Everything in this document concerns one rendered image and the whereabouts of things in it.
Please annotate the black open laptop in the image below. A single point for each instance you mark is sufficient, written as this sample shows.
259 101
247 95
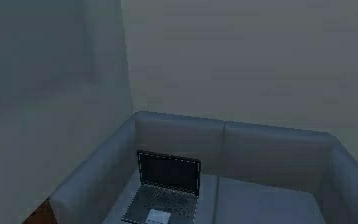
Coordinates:
167 176

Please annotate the grey sofa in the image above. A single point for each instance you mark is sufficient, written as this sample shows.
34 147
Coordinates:
270 156

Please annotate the brown wooden side table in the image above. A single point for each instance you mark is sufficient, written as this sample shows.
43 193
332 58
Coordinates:
42 215

